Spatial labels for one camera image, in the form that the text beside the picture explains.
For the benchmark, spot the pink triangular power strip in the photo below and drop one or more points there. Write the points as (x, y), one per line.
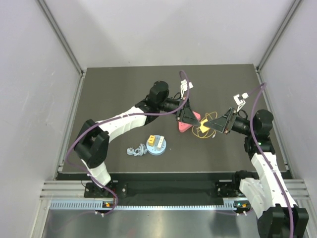
(184, 126)

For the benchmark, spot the aluminium frame post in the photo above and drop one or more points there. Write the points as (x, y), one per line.
(59, 34)
(295, 5)

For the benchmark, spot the light blue round socket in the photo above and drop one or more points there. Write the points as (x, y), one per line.
(156, 145)

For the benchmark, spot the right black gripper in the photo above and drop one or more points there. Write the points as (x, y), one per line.
(221, 124)

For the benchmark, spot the yellow plug adapter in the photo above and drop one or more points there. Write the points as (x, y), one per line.
(151, 140)

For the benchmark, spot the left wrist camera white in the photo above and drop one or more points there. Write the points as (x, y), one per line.
(185, 86)

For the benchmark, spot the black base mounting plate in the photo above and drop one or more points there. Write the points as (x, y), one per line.
(209, 184)

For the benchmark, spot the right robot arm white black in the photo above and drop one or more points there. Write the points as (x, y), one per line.
(278, 215)

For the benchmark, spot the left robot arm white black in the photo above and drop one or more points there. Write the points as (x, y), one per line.
(93, 140)

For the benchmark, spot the yellow charger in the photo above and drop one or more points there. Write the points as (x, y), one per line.
(202, 127)

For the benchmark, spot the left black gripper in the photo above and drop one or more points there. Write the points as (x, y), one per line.
(186, 115)

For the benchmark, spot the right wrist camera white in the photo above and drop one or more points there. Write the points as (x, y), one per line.
(240, 100)

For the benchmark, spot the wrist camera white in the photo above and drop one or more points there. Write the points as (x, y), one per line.
(240, 100)
(185, 86)

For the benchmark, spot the white square charger plug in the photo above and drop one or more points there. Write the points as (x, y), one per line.
(160, 142)

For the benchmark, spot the left aluminium frame post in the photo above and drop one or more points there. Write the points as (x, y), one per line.
(59, 34)

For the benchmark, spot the right aluminium frame post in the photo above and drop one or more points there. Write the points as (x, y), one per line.
(295, 5)

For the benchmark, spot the grey slotted cable duct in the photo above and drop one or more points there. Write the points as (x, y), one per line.
(106, 205)

